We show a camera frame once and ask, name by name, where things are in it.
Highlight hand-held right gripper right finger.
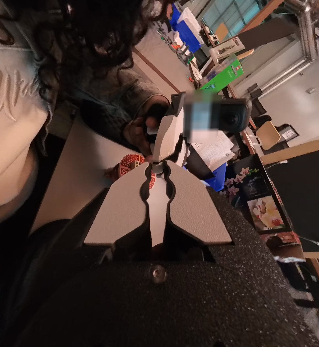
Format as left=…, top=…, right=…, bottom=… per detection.
left=164, top=160, right=233, bottom=246

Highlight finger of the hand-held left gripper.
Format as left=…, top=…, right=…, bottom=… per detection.
left=174, top=140, right=191, bottom=168
left=152, top=109, right=185, bottom=163

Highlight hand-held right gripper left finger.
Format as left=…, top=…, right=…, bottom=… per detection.
left=84, top=162, right=152, bottom=246

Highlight blue plastic bin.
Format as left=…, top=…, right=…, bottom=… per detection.
left=170, top=3, right=204, bottom=54
left=182, top=161, right=228, bottom=192

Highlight lego flower pot model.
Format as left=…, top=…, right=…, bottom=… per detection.
left=105, top=153, right=158, bottom=191

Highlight green lego box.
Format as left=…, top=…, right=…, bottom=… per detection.
left=200, top=59, right=244, bottom=90

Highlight orchid print lego box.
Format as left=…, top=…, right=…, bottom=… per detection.
left=220, top=154, right=307, bottom=261

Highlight tall white lego box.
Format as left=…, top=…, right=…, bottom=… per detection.
left=212, top=36, right=246, bottom=59

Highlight small dark lego model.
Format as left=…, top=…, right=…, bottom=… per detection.
left=172, top=40, right=196, bottom=66

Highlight person's left hand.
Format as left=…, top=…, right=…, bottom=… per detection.
left=123, top=104, right=170, bottom=159

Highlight black bin divider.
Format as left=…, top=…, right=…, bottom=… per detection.
left=185, top=150, right=216, bottom=180

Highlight white dotted paper bag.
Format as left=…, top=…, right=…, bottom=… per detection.
left=194, top=131, right=236, bottom=169

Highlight beige chair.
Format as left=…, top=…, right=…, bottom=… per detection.
left=255, top=120, right=282, bottom=151

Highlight black framed sign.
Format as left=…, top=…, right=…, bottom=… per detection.
left=279, top=124, right=299, bottom=142

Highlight black mesh chair seat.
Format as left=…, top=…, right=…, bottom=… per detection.
left=0, top=187, right=106, bottom=347

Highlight metal ceiling pipes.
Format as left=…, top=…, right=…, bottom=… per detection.
left=256, top=0, right=319, bottom=90

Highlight thin white-tipped rod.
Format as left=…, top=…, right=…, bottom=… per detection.
left=297, top=235, right=319, bottom=250

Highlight person's dark hair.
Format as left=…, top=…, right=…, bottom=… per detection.
left=0, top=0, right=155, bottom=101

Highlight person's beige shirt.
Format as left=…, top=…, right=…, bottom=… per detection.
left=0, top=5, right=52, bottom=218

